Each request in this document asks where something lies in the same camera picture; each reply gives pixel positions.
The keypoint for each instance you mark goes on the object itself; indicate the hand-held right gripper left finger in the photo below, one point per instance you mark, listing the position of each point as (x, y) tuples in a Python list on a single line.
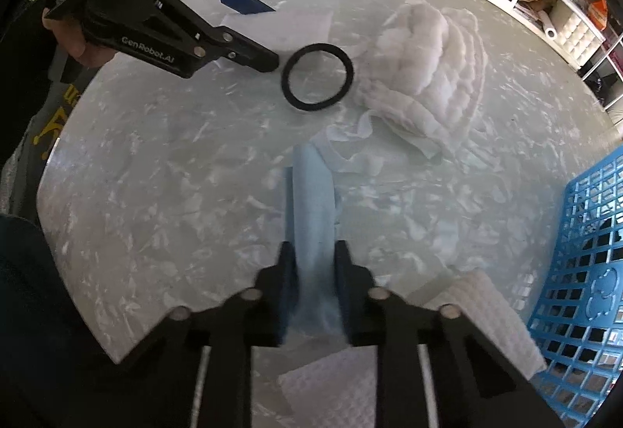
[(288, 296)]

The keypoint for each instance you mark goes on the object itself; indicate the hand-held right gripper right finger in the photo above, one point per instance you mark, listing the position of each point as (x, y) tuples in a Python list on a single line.
[(340, 282)]

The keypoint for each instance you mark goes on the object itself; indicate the light blue face mask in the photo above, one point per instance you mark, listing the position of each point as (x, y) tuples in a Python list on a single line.
[(311, 214)]

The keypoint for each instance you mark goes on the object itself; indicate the person's left hand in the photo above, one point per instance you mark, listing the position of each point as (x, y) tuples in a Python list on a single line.
[(78, 44)]

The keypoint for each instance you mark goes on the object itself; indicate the white waffle cloth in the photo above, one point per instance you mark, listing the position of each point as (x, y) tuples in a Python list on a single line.
[(491, 321), (331, 384)]

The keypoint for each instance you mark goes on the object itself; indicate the person's dark printed shirt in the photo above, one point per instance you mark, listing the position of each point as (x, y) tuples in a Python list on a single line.
[(39, 126)]

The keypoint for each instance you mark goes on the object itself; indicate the white fluffy towel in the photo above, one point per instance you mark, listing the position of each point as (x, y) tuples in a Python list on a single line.
[(428, 63)]

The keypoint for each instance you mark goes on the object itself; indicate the blue plastic basket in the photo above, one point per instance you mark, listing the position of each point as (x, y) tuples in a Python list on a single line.
[(579, 311)]

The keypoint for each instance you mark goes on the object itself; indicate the white paper roll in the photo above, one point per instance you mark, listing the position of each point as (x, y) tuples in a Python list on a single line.
[(549, 25)]

